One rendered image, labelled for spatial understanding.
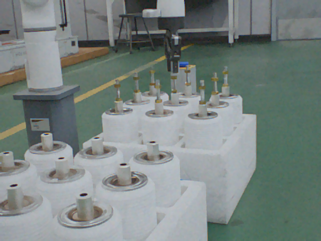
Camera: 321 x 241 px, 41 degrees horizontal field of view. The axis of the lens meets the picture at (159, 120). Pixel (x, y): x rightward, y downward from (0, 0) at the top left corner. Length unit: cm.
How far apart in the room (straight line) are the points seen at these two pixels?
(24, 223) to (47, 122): 67
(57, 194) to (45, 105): 58
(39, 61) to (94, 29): 537
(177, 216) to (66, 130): 64
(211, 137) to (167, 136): 12
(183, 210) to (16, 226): 28
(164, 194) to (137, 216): 12
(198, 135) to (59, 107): 43
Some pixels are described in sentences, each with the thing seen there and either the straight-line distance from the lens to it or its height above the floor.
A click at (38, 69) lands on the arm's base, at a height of 37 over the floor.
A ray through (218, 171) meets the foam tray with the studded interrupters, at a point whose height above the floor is 14.
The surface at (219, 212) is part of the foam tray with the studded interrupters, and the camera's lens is 108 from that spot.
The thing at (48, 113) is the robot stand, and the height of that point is 24.
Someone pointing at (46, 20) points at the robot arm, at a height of 50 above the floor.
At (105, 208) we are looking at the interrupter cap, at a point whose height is 25.
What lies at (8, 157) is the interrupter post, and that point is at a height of 28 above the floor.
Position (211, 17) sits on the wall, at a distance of 613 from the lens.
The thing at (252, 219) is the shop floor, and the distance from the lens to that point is 112.
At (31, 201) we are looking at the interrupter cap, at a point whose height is 25.
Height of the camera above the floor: 52
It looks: 15 degrees down
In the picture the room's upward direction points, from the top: 3 degrees counter-clockwise
